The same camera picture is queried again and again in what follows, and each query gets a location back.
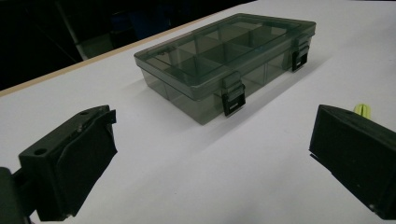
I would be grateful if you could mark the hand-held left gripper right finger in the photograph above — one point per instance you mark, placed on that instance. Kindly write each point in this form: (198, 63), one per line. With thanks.
(358, 149)

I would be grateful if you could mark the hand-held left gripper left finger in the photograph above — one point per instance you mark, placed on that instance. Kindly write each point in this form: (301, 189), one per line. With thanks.
(71, 165)

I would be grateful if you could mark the yellow-green plastic clip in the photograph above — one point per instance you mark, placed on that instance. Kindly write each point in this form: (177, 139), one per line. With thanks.
(362, 110)

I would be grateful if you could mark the grey transparent compartment box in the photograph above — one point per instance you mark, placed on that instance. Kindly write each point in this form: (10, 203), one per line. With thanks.
(218, 56)

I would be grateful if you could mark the white table cover board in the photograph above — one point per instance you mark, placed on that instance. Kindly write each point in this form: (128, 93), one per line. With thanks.
(186, 171)

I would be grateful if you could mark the grey metal stand pole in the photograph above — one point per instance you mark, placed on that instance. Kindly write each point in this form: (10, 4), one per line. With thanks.
(74, 37)

